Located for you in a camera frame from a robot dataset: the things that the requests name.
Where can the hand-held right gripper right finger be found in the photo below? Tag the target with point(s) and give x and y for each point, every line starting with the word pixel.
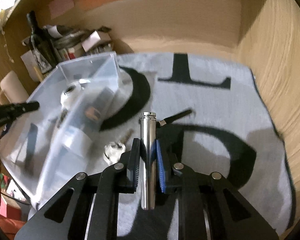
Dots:
pixel 160 167

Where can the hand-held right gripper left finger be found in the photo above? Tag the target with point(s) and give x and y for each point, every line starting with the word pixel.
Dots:
pixel 136 165

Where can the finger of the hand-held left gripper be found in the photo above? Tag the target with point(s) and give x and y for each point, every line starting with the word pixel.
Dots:
pixel 20 108

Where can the silver metal tube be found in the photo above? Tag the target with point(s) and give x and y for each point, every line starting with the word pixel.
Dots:
pixel 148 135

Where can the clear plastic bin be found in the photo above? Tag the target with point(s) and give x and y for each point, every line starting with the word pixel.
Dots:
pixel 52 80

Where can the white handheld device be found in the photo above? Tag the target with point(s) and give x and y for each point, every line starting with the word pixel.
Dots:
pixel 71 95

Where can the beige mug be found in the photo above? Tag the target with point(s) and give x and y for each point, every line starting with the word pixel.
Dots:
pixel 12 87

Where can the white charger plug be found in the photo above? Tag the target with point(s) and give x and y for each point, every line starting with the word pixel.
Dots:
pixel 113 153

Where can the white paper note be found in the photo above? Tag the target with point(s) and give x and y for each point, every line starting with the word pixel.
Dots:
pixel 28 60

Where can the black slim tool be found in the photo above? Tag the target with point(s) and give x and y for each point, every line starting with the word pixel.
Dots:
pixel 176 117

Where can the dark wine bottle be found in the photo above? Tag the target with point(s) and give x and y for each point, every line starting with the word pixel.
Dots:
pixel 41 45

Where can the clutter pile in corner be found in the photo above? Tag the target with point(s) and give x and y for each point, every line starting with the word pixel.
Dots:
pixel 70 42

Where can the grey printed mat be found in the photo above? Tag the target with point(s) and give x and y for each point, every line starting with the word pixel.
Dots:
pixel 215 105

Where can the white card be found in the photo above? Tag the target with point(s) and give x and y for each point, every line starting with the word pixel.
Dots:
pixel 91 41

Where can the pink sticky note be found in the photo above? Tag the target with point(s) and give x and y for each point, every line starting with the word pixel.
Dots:
pixel 62 5

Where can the red cloth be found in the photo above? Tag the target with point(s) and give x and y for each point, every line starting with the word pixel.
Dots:
pixel 5 220

